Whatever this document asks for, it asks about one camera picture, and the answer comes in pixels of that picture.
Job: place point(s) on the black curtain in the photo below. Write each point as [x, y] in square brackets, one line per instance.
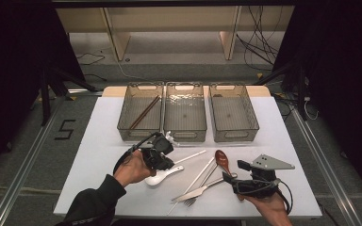
[342, 78]
[12, 62]

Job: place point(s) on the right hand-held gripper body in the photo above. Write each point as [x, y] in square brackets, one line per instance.
[257, 186]

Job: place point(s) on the metal table knife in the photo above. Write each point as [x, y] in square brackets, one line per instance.
[190, 194]

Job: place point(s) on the aluminium floor rail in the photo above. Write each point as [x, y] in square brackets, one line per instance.
[22, 175]
[326, 169]

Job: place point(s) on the person's left hand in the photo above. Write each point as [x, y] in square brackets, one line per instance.
[132, 171]

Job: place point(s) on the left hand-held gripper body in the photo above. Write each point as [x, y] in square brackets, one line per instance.
[157, 146]

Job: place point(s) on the grey transparent plastic bin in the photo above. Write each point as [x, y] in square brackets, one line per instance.
[184, 117]
[138, 108]
[232, 117]

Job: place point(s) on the white table cover sheet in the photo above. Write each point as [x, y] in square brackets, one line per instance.
[106, 141]

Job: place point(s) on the metal fork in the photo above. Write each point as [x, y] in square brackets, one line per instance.
[207, 177]

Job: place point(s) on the black metal stand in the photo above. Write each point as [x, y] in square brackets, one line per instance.
[45, 100]
[301, 91]

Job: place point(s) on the person's right hand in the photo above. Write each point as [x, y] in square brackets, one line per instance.
[273, 210]

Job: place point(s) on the white chopstick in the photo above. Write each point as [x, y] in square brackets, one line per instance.
[198, 179]

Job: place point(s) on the beige wooden desk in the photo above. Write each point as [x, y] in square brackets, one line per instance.
[169, 19]

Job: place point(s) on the brown wooden spoon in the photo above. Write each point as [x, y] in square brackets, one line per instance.
[221, 158]

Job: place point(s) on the white ceramic spoon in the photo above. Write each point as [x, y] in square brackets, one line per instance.
[157, 179]

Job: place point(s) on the brown wooden chopstick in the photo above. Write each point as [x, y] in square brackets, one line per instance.
[147, 112]
[144, 112]

